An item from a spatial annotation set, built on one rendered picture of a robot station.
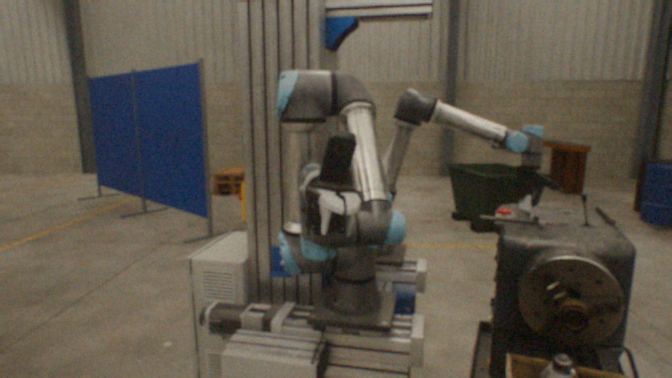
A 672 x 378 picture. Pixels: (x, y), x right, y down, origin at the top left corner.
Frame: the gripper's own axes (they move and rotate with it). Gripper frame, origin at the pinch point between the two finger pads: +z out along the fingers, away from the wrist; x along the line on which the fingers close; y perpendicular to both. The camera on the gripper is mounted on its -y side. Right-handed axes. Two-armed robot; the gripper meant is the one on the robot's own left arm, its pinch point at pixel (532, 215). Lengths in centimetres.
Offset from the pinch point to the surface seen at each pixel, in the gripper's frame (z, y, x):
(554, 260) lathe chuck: 7.7, -6.3, 31.9
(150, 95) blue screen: -63, 519, -333
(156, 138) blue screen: 1, 511, -330
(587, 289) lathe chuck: 16.3, -16.8, 31.9
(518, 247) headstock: 9.2, 4.6, 16.3
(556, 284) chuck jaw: 13.9, -7.0, 37.6
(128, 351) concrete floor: 129, 255, -22
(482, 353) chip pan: 76, 15, -20
